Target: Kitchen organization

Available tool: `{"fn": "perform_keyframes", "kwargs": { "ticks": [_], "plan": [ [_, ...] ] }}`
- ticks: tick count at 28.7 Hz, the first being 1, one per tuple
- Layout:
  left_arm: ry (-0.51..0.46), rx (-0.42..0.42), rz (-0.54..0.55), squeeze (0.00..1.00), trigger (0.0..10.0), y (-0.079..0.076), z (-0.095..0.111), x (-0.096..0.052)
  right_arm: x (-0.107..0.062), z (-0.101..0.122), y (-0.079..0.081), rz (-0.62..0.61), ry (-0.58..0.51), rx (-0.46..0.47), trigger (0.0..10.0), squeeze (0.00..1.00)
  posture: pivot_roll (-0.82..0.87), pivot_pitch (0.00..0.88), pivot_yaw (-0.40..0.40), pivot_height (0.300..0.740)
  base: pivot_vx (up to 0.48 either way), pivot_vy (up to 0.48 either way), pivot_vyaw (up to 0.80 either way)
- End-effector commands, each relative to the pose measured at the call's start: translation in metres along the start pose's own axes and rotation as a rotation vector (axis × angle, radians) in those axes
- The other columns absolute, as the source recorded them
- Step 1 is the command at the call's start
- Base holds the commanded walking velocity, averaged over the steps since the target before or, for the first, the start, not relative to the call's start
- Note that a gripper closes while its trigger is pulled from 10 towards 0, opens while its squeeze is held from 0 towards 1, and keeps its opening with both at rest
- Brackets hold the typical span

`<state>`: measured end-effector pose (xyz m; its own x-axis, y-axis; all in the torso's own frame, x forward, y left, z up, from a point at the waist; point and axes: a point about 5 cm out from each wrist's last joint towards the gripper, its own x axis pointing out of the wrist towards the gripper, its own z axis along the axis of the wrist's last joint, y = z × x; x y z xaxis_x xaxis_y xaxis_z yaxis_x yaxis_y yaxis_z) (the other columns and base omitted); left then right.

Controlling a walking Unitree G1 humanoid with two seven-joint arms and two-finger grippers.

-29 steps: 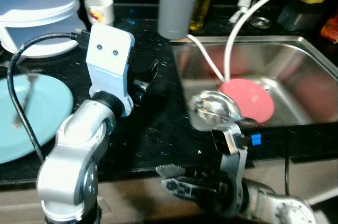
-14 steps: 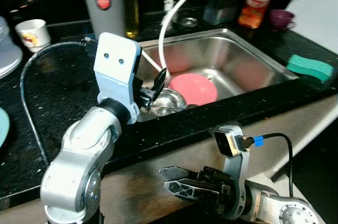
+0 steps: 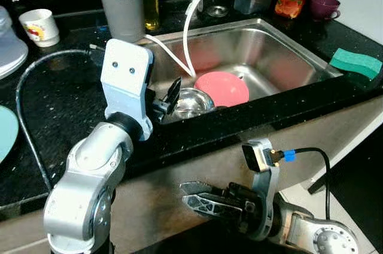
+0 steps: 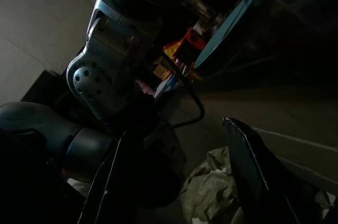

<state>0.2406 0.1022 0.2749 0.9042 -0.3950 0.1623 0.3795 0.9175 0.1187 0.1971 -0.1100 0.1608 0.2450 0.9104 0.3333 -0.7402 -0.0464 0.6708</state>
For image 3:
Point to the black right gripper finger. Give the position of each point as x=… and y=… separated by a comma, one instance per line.
x=200, y=187
x=206, y=206

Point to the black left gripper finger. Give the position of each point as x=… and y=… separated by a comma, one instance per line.
x=173, y=95

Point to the stainless steel bowl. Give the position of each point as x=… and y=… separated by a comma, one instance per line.
x=191, y=104

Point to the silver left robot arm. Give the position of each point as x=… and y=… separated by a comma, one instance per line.
x=90, y=176

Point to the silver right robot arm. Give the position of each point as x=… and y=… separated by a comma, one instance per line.
x=323, y=236

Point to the pink plate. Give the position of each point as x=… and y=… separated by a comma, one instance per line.
x=224, y=89

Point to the grey tumbler with red logo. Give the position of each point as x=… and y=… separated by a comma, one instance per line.
x=122, y=17

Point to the round metal strainer cap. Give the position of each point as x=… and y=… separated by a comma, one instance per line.
x=218, y=11

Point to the stainless steel sink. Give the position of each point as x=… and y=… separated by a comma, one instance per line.
x=269, y=50

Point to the white printed cup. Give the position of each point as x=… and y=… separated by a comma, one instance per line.
x=40, y=29

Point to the teal plate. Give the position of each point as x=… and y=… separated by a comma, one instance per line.
x=7, y=134

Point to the green sponge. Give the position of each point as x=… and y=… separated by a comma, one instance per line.
x=356, y=62

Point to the purple cup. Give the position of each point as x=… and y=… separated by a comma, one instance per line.
x=323, y=8

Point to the white cutting board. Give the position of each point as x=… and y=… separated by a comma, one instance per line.
x=362, y=2

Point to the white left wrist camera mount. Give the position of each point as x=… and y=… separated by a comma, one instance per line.
x=125, y=74

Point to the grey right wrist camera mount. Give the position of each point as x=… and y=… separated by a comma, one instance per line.
x=257, y=158

